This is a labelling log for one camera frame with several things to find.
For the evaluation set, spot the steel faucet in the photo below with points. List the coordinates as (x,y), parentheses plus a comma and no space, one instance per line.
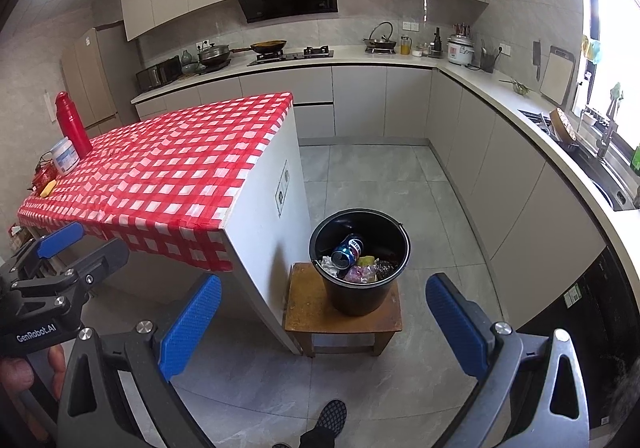
(607,128)

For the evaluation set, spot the black bucket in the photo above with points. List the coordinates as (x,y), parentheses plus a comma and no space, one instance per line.
(360,298)

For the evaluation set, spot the blue snack packet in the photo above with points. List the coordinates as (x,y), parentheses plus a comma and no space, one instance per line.
(347,250)

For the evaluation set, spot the clear plastic bag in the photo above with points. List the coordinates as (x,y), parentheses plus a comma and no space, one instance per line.
(361,274)

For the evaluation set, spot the small yellow sponge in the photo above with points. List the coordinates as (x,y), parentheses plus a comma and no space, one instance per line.
(48,189)

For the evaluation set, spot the island socket panel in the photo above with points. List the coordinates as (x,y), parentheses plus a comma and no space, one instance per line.
(282,188)

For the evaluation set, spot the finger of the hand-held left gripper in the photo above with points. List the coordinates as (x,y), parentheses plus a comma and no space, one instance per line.
(100,258)
(60,233)

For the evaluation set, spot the beige lower cabinets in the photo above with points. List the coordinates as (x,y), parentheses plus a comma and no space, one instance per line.
(380,103)

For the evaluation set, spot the dark printed can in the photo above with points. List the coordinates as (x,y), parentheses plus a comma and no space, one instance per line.
(386,269)

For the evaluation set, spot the person's black shoe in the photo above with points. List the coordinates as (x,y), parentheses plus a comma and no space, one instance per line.
(327,420)

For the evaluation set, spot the black utensil holder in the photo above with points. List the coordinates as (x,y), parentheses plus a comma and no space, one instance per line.
(488,62)

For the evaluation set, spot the red thermos bottle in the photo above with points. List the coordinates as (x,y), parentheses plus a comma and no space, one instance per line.
(72,128)

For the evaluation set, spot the hanging cloth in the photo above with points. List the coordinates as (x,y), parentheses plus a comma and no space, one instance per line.
(591,49)

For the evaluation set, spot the person's left hand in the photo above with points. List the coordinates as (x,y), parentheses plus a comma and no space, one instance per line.
(15,375)

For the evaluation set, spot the green ceramic vase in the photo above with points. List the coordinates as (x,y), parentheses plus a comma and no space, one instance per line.
(189,64)

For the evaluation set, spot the red packet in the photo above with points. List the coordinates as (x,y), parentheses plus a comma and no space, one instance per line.
(42,178)

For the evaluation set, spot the black gas stove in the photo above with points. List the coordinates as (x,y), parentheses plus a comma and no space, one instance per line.
(290,55)

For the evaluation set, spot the white kitchen island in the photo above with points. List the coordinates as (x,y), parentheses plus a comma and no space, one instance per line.
(270,238)

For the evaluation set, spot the black built-in oven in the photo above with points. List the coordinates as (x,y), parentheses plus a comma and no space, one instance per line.
(590,318)

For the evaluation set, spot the frying pan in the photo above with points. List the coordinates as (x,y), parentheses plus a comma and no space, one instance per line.
(270,46)

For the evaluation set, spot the kitchen knife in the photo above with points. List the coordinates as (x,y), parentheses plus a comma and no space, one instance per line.
(537,57)

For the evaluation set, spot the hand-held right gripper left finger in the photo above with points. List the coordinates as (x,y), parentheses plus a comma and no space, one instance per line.
(190,328)

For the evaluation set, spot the black microwave oven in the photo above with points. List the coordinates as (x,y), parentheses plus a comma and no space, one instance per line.
(159,73)

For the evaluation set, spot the green vegetable sprig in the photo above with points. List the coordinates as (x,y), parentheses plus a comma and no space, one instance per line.
(520,88)

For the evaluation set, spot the dark glass bottle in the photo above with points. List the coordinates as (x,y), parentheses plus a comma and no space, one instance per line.
(437,45)

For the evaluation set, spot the white plastic jar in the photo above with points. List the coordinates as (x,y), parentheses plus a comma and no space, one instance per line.
(65,158)

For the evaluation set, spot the white cutting board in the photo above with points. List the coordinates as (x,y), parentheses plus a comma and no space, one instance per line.
(557,75)

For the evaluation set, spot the steel wok with lid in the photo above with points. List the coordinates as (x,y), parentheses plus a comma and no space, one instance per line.
(379,43)

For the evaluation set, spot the wooden stool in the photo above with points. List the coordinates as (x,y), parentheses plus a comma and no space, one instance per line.
(305,308)

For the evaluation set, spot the red checkered tablecloth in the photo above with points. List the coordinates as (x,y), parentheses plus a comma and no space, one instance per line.
(175,163)

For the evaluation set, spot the beige refrigerator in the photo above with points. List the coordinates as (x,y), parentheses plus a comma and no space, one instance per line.
(95,78)

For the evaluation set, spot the lidded grey pot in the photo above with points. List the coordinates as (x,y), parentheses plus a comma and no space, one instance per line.
(214,54)

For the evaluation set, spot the window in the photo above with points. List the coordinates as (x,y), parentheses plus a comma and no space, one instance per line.
(615,28)

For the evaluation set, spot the white tissue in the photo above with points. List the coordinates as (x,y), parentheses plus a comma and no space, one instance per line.
(331,267)

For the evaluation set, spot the steel sink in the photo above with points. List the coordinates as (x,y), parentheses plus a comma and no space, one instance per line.
(610,183)

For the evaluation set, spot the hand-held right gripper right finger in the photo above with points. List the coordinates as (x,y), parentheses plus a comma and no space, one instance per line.
(457,323)

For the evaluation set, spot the white rice cooker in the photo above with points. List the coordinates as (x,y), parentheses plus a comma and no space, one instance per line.
(460,50)

